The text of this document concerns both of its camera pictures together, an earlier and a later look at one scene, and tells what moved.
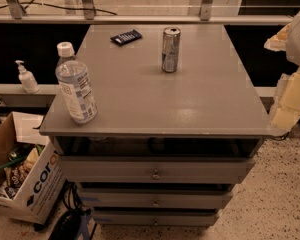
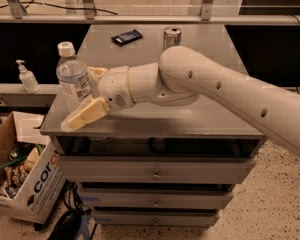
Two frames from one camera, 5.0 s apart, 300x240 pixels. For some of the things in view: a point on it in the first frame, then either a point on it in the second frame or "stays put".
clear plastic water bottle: [71, 74] stays put
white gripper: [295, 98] → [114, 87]
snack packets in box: [15, 176] stays put
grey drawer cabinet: [180, 122] stays put
